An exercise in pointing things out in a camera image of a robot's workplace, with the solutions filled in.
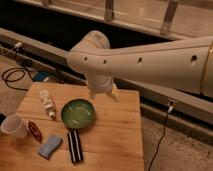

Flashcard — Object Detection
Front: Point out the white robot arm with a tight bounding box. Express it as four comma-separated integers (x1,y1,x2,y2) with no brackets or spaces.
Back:
67,31,213,98

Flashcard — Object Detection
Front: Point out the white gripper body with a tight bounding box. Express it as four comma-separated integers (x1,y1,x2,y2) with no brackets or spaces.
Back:
85,74,114,93

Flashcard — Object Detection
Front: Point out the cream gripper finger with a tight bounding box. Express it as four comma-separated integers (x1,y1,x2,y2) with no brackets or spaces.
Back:
89,90,96,99
107,85,119,101

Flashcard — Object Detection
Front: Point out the black coiled cable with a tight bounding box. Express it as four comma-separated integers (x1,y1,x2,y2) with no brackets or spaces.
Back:
1,49,36,92

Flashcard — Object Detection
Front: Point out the black cable with white plug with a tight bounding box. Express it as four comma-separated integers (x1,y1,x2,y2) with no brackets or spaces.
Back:
147,98,176,171

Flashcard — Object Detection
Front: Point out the green ceramic bowl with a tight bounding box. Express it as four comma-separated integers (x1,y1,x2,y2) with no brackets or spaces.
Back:
61,99,95,129

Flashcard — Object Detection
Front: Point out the white plug on rail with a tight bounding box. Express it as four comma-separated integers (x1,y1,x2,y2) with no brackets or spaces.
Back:
13,42,23,50

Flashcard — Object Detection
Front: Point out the black white striped block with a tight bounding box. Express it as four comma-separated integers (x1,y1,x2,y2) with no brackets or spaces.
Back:
67,130,83,164

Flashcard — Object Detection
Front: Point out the blue object on floor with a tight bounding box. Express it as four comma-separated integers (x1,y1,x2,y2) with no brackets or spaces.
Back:
33,71,49,82

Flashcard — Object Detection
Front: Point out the blue sponge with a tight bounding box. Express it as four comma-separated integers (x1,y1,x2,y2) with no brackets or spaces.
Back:
37,135,62,159

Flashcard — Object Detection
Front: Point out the white tube bottle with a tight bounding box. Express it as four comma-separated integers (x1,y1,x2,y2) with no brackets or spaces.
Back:
39,89,56,118

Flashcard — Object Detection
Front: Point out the white plastic cup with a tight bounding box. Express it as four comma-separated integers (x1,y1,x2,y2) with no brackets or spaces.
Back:
1,114,29,139

